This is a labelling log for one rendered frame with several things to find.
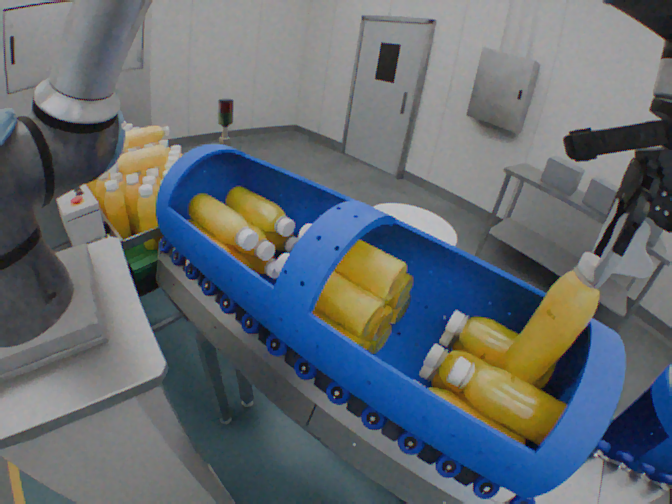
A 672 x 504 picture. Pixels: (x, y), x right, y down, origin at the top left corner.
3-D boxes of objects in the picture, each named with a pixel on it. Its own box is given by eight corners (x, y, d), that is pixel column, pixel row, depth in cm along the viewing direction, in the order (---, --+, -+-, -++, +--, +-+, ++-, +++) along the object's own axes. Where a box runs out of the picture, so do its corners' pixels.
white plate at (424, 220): (346, 211, 91) (345, 215, 92) (418, 262, 74) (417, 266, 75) (407, 197, 107) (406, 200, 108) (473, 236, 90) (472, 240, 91)
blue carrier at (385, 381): (496, 525, 32) (643, 421, 18) (158, 262, 71) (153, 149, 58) (531, 408, 53) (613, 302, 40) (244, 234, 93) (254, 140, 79)
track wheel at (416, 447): (429, 440, 42) (431, 436, 44) (406, 426, 45) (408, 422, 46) (414, 461, 43) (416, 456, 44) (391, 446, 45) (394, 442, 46)
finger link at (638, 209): (626, 261, 22) (662, 177, 18) (614, 254, 23) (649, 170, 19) (616, 250, 26) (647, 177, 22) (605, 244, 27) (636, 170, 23)
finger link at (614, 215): (621, 287, 29) (661, 229, 23) (585, 266, 31) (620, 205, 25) (621, 273, 31) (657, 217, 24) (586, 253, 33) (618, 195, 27)
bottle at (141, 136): (128, 147, 100) (168, 137, 112) (125, 130, 98) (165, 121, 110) (124, 150, 104) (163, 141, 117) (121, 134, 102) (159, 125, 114)
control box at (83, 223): (73, 249, 64) (62, 214, 59) (62, 221, 73) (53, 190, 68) (106, 235, 71) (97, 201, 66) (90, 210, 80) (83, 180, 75)
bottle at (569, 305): (525, 345, 43) (585, 254, 33) (548, 378, 38) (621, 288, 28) (495, 353, 41) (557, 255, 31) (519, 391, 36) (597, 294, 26)
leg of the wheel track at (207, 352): (225, 426, 128) (201, 345, 93) (217, 418, 130) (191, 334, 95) (234, 419, 132) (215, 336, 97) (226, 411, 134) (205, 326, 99)
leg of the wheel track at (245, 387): (247, 409, 137) (234, 324, 103) (239, 402, 140) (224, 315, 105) (255, 402, 141) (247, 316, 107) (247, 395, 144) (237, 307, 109)
